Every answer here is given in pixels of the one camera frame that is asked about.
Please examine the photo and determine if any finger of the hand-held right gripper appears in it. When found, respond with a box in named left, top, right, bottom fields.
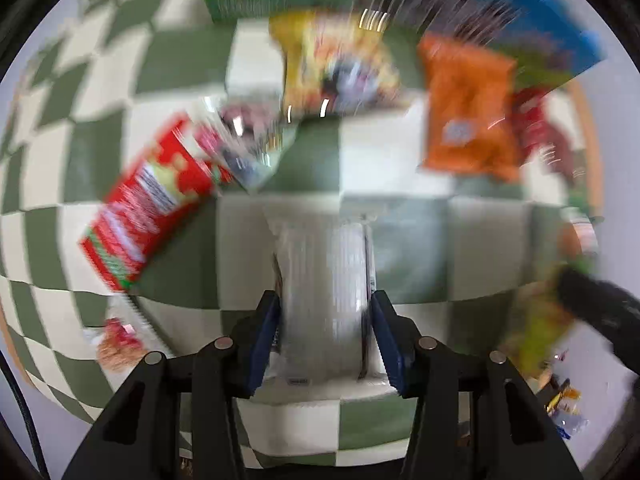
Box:
left=555, top=266, right=640, bottom=346

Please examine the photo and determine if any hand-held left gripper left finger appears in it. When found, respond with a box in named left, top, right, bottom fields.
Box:
left=62, top=290, right=281, bottom=480

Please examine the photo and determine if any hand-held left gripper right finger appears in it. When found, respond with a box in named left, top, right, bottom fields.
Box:
left=371, top=290, right=583, bottom=480

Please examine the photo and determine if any yellow-green snack packet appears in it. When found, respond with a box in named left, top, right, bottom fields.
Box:
left=500, top=260, right=581, bottom=381

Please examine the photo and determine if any white snack packet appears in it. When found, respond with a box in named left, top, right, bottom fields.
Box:
left=262, top=205, right=388, bottom=391

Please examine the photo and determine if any red snack packet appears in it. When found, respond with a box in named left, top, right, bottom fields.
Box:
left=510, top=87, right=556, bottom=156

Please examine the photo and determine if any heap of small snack packets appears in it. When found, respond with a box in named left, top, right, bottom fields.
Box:
left=542, top=377, right=591, bottom=438

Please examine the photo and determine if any small pink snack packet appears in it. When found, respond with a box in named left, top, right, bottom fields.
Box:
left=82, top=317, right=146, bottom=373

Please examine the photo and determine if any red snack box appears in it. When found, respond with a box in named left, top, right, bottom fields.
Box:
left=77, top=112, right=236, bottom=293

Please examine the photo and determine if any small colourful snack packet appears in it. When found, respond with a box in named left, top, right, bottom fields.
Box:
left=200, top=100, right=281, bottom=193

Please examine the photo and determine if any green snack packet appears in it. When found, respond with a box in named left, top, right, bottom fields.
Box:
left=510, top=50, right=576, bottom=93

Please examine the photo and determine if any orange snack packet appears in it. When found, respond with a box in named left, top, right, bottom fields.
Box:
left=417, top=32, right=521, bottom=183

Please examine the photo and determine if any yellow snack packet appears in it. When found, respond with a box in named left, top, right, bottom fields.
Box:
left=270, top=10, right=401, bottom=121

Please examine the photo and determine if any large blue snack packet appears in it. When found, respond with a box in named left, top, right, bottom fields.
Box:
left=400, top=0, right=608, bottom=73

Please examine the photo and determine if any black cable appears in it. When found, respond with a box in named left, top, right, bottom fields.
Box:
left=0, top=350, right=51, bottom=480

